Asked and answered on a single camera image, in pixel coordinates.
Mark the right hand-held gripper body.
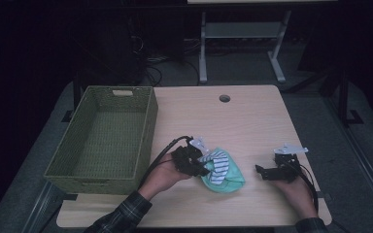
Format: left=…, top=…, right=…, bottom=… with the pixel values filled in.
left=272, top=143, right=310, bottom=184

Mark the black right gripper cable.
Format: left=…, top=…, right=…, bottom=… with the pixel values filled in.
left=294, top=160, right=321, bottom=216

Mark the mint green garment striped collar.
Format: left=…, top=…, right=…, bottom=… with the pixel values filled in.
left=199, top=147, right=247, bottom=195

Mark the black metal stand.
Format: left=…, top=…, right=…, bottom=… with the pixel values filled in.
left=335, top=64, right=365, bottom=128
left=60, top=72, right=83, bottom=124

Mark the person's left hand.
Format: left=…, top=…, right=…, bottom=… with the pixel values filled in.
left=138, top=152, right=193, bottom=202

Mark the black tape strip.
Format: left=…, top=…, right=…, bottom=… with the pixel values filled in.
left=316, top=190, right=333, bottom=201
left=56, top=193, right=79, bottom=202

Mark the person's right hand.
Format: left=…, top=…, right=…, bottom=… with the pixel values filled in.
left=271, top=174, right=319, bottom=221

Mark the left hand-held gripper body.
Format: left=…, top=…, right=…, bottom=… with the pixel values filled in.
left=170, top=135, right=214, bottom=177

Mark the white metal stand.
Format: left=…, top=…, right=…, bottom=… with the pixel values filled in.
left=198, top=10, right=293, bottom=85

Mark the grey metal floor rail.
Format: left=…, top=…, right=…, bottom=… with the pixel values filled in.
left=323, top=95, right=373, bottom=216
left=20, top=181, right=66, bottom=233

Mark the green woven basket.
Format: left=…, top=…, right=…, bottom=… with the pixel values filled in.
left=43, top=84, right=159, bottom=196

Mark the bundle of black floor cables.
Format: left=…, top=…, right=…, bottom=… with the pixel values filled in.
left=141, top=35, right=202, bottom=87

